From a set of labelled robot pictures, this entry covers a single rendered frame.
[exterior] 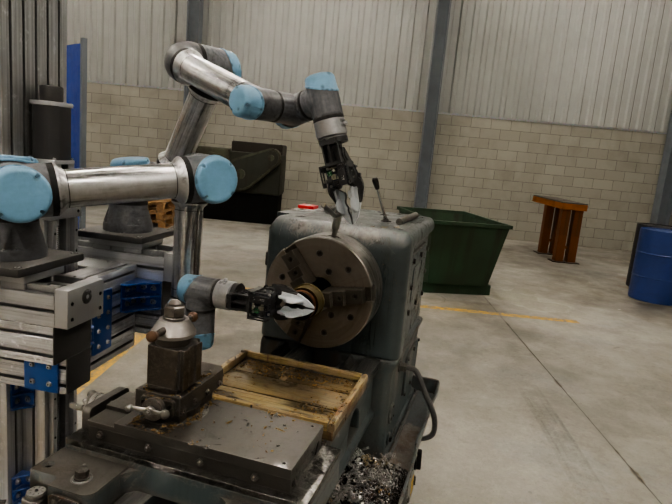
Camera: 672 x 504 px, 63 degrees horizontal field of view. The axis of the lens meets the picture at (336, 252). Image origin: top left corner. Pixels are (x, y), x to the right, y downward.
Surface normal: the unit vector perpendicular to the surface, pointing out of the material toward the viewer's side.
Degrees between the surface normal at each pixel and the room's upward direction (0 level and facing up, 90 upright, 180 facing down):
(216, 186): 89
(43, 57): 90
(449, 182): 90
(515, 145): 90
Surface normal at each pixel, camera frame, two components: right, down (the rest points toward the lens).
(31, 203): 0.45, 0.22
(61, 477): 0.09, -0.98
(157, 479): -0.29, 0.11
